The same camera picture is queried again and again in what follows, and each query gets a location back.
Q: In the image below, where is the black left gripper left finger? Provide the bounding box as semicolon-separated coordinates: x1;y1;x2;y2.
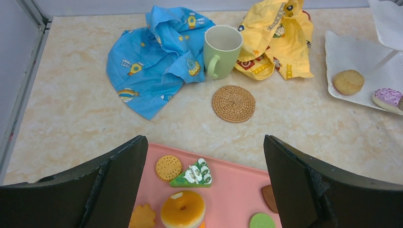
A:
0;135;148;228

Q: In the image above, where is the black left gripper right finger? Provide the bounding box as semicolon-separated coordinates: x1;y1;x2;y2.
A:
264;135;403;228

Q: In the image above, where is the green round macaron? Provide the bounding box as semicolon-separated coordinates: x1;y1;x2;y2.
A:
249;213;276;228

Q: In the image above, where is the round tan muffin cake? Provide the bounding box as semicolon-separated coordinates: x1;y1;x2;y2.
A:
333;70;365;95

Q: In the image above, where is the purple sprinkled donut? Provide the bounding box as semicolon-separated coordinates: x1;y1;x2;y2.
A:
372;88;403;114

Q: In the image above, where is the brown heart cookie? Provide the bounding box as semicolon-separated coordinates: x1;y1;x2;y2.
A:
261;185;278;214

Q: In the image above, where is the yellow flower cookie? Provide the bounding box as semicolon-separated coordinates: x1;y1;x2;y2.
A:
129;203;156;228

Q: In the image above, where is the round yellow cracker biscuit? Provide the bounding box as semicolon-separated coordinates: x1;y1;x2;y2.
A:
155;155;182;182

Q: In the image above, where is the orange glazed bun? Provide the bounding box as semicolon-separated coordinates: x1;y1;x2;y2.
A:
160;190;206;228

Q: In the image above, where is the green cake slice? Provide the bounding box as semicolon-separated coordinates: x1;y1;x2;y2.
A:
169;158;212;188

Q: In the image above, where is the woven rattan coaster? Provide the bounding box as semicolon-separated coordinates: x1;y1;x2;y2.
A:
211;85;256;123

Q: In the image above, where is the blue patterned cloth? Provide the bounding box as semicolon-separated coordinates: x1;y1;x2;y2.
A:
106;6;214;120

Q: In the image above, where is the white tiered dessert stand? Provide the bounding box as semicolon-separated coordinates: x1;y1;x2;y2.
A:
325;0;403;110

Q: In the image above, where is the yellow patterned cloth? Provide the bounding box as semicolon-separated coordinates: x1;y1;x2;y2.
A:
235;0;314;80

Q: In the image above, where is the green mug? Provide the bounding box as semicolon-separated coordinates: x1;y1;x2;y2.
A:
203;25;243;80

